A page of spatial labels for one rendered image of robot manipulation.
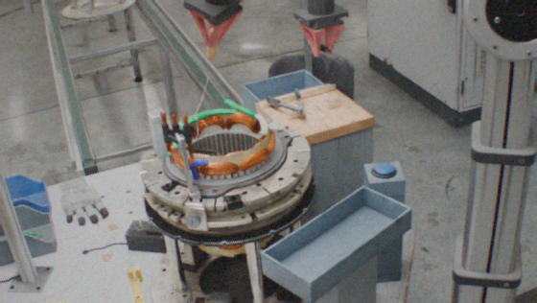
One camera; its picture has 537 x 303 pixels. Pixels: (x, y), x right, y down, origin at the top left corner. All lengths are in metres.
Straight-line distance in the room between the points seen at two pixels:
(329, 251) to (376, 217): 0.12
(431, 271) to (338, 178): 1.26
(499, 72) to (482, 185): 0.20
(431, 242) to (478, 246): 1.59
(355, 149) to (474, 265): 0.39
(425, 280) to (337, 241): 1.50
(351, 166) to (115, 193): 0.67
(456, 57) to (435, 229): 1.01
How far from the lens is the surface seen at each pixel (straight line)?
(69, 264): 1.57
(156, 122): 1.22
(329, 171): 1.41
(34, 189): 1.86
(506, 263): 1.21
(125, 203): 1.73
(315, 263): 1.06
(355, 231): 1.13
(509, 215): 1.14
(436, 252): 2.72
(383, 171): 1.25
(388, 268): 1.37
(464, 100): 3.55
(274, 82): 1.61
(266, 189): 1.12
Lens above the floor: 1.71
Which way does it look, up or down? 30 degrees down
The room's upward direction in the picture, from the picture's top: 5 degrees counter-clockwise
